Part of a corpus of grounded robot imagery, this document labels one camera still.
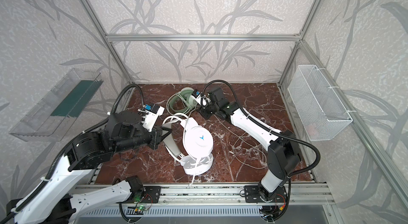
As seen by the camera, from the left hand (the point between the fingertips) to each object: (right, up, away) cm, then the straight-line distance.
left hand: (174, 128), depth 59 cm
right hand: (+8, +10, +24) cm, 27 cm away
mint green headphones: (-8, +8, +50) cm, 51 cm away
